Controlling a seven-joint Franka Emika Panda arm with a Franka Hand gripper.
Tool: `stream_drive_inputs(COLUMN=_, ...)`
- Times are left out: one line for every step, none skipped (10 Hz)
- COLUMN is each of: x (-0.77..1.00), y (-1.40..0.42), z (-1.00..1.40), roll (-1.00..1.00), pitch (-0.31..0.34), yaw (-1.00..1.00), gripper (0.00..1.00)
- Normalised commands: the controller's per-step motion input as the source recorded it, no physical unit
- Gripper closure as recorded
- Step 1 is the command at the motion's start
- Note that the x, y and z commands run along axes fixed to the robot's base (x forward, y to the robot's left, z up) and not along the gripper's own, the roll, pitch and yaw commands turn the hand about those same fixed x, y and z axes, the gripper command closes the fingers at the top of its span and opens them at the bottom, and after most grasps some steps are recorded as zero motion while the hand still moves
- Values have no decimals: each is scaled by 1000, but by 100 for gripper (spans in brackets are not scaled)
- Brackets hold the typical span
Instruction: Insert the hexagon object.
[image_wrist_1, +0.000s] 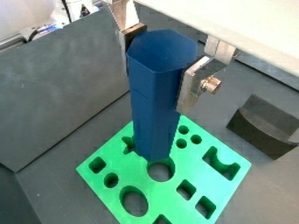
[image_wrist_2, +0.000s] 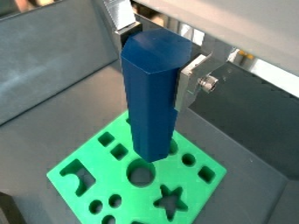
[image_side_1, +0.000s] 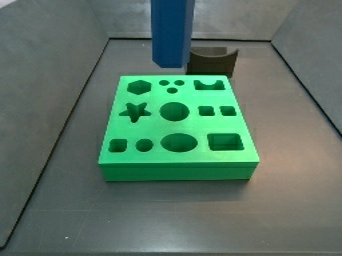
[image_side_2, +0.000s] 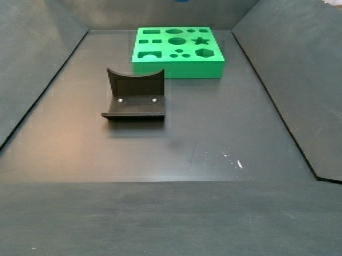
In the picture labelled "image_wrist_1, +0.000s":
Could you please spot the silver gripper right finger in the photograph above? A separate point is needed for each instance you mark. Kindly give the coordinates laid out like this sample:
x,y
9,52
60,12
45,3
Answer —
x,y
198,79

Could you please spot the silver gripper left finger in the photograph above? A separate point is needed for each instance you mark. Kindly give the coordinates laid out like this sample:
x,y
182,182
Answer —
x,y
129,26

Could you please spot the blue hexagonal prism peg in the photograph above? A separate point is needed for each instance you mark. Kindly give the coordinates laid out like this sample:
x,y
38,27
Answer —
x,y
158,56

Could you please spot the dark grey curved block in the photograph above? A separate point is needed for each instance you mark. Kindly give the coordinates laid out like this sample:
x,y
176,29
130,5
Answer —
x,y
265,126

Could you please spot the large grey flat panel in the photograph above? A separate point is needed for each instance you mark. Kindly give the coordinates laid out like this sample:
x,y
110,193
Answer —
x,y
57,82

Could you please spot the green shape sorting board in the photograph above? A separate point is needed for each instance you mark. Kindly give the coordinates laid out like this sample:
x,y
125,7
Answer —
x,y
182,190

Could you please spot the white machine with cables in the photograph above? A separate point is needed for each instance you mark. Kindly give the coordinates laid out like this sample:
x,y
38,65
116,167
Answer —
x,y
26,19

